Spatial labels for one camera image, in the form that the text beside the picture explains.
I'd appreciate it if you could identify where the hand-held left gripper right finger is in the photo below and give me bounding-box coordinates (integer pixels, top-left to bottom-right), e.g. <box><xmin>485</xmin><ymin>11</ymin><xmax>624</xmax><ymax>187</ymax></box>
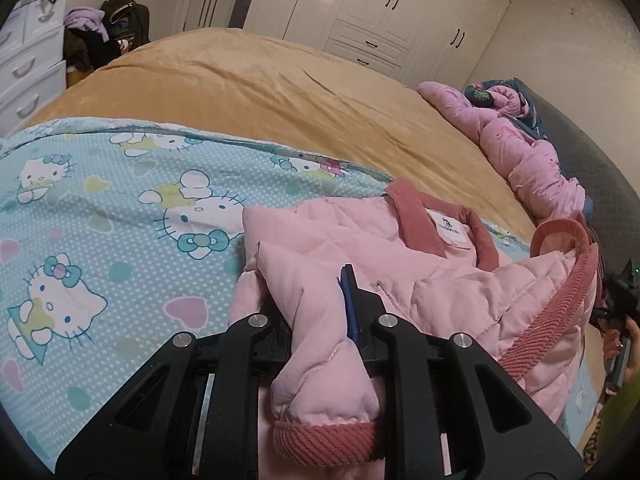
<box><xmin>337</xmin><ymin>262</ymin><xmax>586</xmax><ymax>480</ymax></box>

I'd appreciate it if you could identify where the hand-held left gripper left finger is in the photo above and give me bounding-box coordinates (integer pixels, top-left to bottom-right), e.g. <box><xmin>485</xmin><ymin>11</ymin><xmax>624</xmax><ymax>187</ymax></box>
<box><xmin>54</xmin><ymin>310</ymin><xmax>297</xmax><ymax>480</ymax></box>

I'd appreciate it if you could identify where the pink padded jacket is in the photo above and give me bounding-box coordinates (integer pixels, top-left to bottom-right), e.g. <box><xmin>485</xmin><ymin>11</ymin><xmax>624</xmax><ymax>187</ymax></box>
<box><xmin>227</xmin><ymin>178</ymin><xmax>601</xmax><ymax>480</ymax></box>

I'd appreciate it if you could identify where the dark clothes pile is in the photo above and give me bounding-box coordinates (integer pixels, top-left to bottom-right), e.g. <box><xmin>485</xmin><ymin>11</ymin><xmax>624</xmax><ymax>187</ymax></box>
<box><xmin>65</xmin><ymin>27</ymin><xmax>127</xmax><ymax>74</ymax></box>

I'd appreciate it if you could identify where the person's right hand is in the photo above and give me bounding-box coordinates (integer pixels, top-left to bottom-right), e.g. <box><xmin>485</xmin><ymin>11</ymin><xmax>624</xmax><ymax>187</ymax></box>
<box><xmin>602</xmin><ymin>317</ymin><xmax>640</xmax><ymax>362</ymax></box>

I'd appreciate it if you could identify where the green cloth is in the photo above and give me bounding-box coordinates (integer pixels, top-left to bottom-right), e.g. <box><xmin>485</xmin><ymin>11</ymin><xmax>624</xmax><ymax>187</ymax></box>
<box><xmin>582</xmin><ymin>375</ymin><xmax>637</xmax><ymax>467</ymax></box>

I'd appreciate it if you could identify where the dark grey headboard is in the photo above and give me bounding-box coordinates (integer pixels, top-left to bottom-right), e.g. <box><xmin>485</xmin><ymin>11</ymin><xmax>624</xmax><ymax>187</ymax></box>
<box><xmin>520</xmin><ymin>80</ymin><xmax>640</xmax><ymax>282</ymax></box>

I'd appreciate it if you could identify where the cartoon cat printed blanket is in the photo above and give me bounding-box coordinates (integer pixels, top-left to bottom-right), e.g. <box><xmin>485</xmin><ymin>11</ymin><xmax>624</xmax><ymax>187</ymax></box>
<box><xmin>0</xmin><ymin>116</ymin><xmax>612</xmax><ymax>477</ymax></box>

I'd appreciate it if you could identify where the pink quilt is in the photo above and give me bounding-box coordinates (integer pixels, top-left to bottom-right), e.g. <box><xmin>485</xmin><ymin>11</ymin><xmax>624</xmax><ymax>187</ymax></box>
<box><xmin>416</xmin><ymin>77</ymin><xmax>594</xmax><ymax>222</ymax></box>

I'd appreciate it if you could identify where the tan bed sheet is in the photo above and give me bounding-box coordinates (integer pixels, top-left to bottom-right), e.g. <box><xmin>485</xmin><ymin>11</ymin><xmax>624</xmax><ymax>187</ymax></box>
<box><xmin>27</xmin><ymin>27</ymin><xmax>539</xmax><ymax>247</ymax></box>

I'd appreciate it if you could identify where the white wardrobe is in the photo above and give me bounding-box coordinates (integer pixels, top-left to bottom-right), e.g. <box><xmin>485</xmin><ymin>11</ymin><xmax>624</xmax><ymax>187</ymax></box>
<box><xmin>242</xmin><ymin>0</ymin><xmax>523</xmax><ymax>87</ymax></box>

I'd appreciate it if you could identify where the black bag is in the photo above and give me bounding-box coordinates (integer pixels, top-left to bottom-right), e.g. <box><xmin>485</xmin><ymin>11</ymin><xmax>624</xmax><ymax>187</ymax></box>
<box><xmin>100</xmin><ymin>0</ymin><xmax>152</xmax><ymax>54</ymax></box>

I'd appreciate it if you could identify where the white drawer chest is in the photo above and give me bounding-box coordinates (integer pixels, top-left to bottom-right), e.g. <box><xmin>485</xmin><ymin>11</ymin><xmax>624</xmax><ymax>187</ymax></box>
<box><xmin>0</xmin><ymin>0</ymin><xmax>69</xmax><ymax>137</ymax></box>

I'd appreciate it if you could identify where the purple cloth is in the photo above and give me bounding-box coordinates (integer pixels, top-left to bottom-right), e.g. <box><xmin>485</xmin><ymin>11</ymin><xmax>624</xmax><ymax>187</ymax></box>
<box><xmin>64</xmin><ymin>6</ymin><xmax>110</xmax><ymax>44</ymax></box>

